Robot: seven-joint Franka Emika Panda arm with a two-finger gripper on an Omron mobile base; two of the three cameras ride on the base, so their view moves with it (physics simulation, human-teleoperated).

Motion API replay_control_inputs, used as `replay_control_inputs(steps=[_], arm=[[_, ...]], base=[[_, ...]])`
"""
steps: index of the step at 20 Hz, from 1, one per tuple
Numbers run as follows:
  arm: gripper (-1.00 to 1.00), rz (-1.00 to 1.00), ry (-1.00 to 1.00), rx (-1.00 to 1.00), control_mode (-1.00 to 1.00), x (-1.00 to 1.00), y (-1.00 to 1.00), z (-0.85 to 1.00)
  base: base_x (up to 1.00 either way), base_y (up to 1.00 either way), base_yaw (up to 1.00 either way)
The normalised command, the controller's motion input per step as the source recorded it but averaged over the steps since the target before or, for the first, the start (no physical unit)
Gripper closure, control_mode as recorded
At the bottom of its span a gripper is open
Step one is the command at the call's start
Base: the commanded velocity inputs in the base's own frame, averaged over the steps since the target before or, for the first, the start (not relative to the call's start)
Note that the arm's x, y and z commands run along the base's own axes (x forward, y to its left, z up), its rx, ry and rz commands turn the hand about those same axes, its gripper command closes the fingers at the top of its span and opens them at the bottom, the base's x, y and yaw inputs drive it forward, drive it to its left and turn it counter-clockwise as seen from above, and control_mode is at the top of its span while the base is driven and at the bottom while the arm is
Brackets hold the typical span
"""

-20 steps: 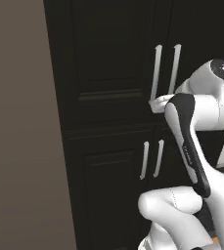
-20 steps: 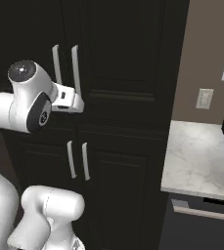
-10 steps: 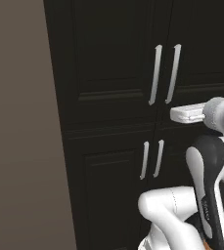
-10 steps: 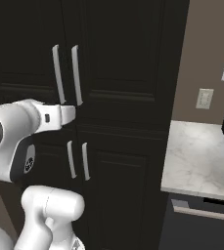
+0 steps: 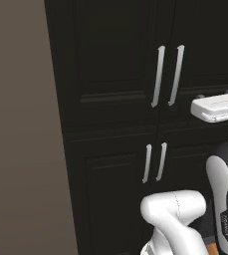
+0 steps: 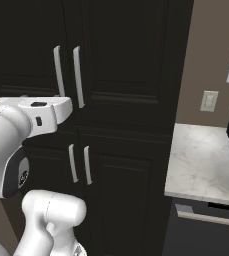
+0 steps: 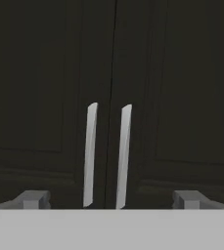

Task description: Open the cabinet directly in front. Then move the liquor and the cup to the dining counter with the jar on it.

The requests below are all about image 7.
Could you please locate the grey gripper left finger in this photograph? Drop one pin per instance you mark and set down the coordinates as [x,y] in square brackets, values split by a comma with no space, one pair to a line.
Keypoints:
[32,198]

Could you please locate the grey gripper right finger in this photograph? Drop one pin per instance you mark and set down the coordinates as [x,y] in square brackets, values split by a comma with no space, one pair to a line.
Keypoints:
[190,198]

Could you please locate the dark cabinet door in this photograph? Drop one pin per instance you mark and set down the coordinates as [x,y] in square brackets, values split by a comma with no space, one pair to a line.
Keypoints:
[38,97]
[182,97]

